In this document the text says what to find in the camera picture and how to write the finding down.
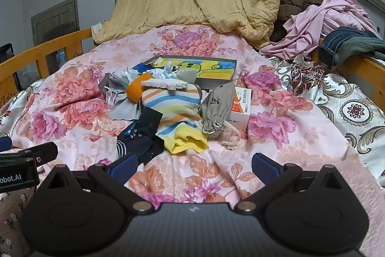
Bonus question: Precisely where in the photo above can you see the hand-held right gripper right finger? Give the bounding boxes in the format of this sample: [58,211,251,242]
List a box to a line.
[235,152,351,213]

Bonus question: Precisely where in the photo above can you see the striped yellow sock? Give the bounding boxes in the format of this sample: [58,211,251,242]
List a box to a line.
[141,88,209,154]

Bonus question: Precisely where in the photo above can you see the white blue knitted cloth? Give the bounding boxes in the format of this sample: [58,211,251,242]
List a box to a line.
[149,61,181,83]

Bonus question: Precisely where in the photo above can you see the cartoon printed towel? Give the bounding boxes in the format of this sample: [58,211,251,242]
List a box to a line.
[132,57,235,81]

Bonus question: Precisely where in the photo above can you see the black sock with blue print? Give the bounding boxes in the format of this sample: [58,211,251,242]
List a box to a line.
[117,106,164,165]

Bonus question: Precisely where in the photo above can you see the wooden bed rail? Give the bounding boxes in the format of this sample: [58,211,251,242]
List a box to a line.
[311,49,385,108]
[0,28,94,86]

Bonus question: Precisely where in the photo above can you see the blue jeans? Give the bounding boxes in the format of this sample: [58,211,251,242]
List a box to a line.
[318,27,385,66]

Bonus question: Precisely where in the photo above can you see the black plastic crate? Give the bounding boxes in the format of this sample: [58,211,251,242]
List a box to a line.
[0,43,22,89]

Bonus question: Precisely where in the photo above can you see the pink floral blanket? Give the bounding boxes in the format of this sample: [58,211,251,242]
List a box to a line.
[0,24,385,257]

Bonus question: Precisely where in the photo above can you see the grey door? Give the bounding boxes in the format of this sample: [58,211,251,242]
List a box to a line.
[31,0,80,47]

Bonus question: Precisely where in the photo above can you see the orange white medicine box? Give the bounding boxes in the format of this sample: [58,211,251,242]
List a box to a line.
[230,87,252,131]

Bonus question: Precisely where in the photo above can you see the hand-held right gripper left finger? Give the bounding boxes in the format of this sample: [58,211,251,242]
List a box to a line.
[36,152,152,213]

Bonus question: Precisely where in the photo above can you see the pink garment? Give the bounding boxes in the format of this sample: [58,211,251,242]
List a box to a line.
[259,0,380,61]

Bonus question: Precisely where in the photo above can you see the light grey cloth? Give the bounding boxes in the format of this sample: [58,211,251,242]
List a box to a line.
[177,69,197,84]

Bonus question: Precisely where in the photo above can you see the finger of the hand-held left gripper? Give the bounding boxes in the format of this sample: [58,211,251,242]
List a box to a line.
[0,137,13,153]
[0,142,58,167]

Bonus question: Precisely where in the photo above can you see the navy striped sock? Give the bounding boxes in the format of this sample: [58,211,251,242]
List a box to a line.
[117,139,139,158]

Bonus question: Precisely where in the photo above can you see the grey drawstring pouch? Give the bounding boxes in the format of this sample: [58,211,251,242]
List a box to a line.
[201,83,238,138]

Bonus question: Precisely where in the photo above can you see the grey tray box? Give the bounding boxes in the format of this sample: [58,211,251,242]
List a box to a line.
[144,54,238,89]

